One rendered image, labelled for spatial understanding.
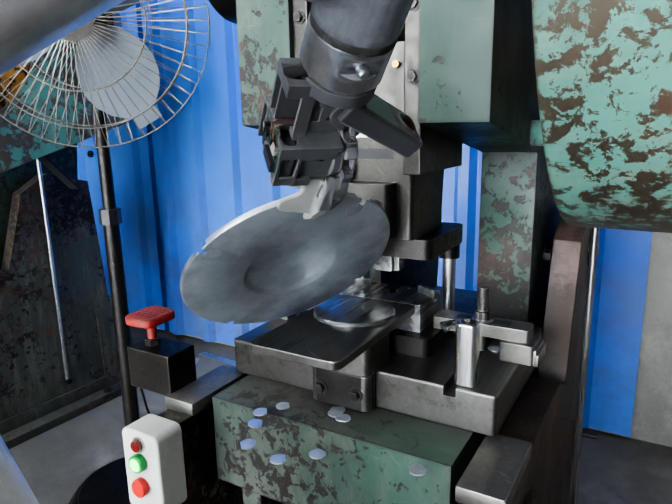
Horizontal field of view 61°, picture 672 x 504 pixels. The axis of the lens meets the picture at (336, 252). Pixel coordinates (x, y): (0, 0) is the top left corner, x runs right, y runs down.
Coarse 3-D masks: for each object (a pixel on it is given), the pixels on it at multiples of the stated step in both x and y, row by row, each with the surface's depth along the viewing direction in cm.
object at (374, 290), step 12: (348, 288) 100; (360, 288) 100; (372, 288) 99; (384, 288) 99; (408, 288) 99; (396, 300) 93; (408, 300) 92; (420, 300) 92; (432, 300) 95; (420, 312) 90; (432, 312) 95; (408, 324) 92; (420, 324) 91
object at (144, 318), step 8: (136, 312) 95; (144, 312) 95; (152, 312) 95; (160, 312) 95; (168, 312) 95; (128, 320) 93; (136, 320) 92; (144, 320) 92; (152, 320) 92; (160, 320) 93; (168, 320) 95; (144, 328) 92; (152, 328) 95; (152, 336) 95
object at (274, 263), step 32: (256, 224) 66; (288, 224) 68; (320, 224) 70; (352, 224) 73; (384, 224) 76; (192, 256) 67; (224, 256) 69; (256, 256) 71; (288, 256) 75; (320, 256) 78; (352, 256) 80; (192, 288) 72; (224, 288) 75; (256, 288) 79; (288, 288) 82; (320, 288) 85; (224, 320) 82; (256, 320) 86
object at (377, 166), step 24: (384, 72) 81; (384, 96) 82; (360, 144) 86; (360, 168) 86; (384, 168) 84; (360, 192) 84; (384, 192) 82; (408, 192) 83; (432, 192) 90; (408, 216) 84; (432, 216) 91
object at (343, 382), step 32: (320, 320) 84; (352, 320) 82; (384, 320) 83; (256, 352) 75; (288, 352) 73; (320, 352) 72; (352, 352) 72; (384, 352) 86; (320, 384) 86; (352, 384) 83
